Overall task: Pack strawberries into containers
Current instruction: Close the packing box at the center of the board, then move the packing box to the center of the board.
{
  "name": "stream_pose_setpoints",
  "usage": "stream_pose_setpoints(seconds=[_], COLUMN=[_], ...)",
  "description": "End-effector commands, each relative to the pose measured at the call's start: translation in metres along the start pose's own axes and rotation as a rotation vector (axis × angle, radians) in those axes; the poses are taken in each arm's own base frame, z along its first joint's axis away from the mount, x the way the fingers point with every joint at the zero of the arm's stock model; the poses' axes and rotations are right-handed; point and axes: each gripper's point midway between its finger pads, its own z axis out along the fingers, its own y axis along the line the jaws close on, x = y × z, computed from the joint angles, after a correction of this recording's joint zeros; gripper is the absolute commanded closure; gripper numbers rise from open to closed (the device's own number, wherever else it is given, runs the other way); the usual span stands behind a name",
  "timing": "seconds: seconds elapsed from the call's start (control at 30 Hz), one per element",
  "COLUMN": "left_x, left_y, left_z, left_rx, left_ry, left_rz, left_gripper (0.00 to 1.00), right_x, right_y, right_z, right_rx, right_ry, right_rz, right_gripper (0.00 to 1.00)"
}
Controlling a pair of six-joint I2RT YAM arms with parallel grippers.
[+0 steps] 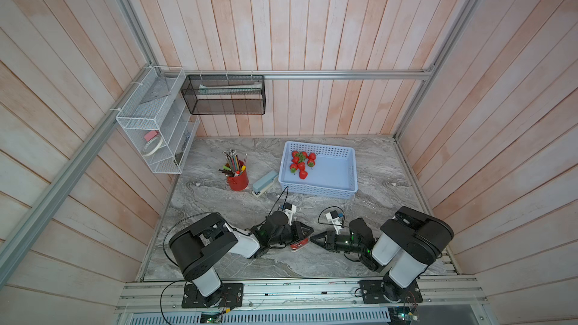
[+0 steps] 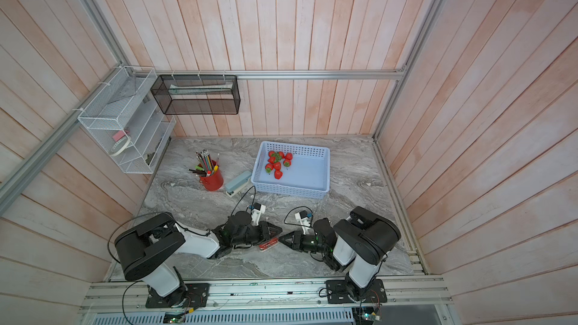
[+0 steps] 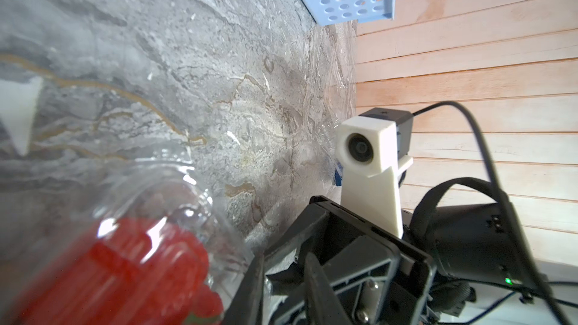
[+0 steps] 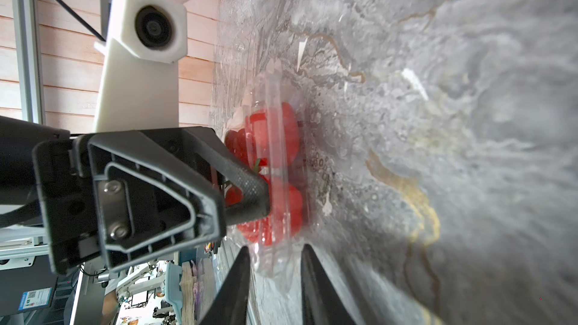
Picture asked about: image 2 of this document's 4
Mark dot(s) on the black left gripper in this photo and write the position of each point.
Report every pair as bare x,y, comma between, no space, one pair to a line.
265,232

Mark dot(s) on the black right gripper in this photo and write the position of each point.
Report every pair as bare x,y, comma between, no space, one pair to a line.
298,240

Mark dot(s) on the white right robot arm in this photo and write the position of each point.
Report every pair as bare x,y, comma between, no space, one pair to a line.
359,244

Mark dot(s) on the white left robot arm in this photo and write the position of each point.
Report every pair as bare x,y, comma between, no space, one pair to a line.
143,250

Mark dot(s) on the red strawberry in basket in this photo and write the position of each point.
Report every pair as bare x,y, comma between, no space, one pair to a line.
269,168

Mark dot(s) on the light blue perforated plastic basket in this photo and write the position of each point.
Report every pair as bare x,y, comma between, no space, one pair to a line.
308,176

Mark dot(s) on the red metal pencil bucket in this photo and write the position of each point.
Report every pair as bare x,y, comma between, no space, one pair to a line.
213,182

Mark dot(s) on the white tape roll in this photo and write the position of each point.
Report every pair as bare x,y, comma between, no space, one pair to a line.
120,146

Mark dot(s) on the pink sticky note pad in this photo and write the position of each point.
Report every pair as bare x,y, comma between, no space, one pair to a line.
119,135

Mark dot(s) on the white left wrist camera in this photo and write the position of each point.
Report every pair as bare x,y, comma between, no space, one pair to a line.
257,210

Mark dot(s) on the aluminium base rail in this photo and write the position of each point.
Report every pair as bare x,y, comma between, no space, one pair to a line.
115,297

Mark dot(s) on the black mesh wall basket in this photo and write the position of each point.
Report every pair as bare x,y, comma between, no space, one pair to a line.
197,94

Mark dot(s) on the white wire mesh shelf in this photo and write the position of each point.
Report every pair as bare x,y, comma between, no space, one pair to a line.
124,102

